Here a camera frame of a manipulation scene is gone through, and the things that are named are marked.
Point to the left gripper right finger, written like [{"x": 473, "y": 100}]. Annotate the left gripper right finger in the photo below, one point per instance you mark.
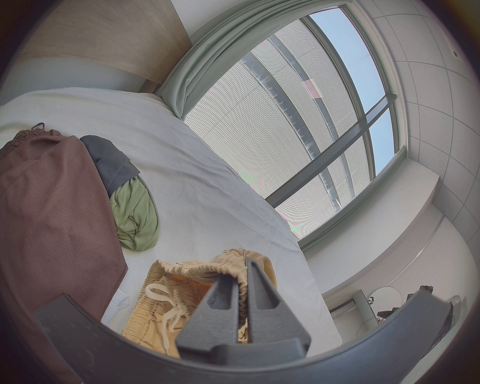
[{"x": 277, "y": 326}]

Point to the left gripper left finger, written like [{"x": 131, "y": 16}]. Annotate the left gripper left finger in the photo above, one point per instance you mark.
[{"x": 195, "y": 330}]

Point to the tan shorts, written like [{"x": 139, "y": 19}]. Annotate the tan shorts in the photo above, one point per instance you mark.
[{"x": 165, "y": 296}]

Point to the bed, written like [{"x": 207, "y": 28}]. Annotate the bed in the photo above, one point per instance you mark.
[{"x": 210, "y": 195}]

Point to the pale blue garment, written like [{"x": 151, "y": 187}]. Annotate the pale blue garment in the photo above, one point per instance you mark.
[{"x": 120, "y": 298}]

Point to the green garment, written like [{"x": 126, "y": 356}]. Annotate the green garment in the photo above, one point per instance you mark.
[{"x": 135, "y": 217}]

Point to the brown shorts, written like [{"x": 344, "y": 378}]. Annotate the brown shorts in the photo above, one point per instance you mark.
[{"x": 56, "y": 210}]

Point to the black garment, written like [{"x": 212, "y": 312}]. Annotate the black garment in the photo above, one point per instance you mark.
[{"x": 105, "y": 157}]

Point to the window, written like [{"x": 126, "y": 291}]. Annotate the window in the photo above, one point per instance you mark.
[{"x": 262, "y": 131}]

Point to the grey-green curtain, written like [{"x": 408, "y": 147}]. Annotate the grey-green curtain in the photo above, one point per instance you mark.
[{"x": 187, "y": 86}]

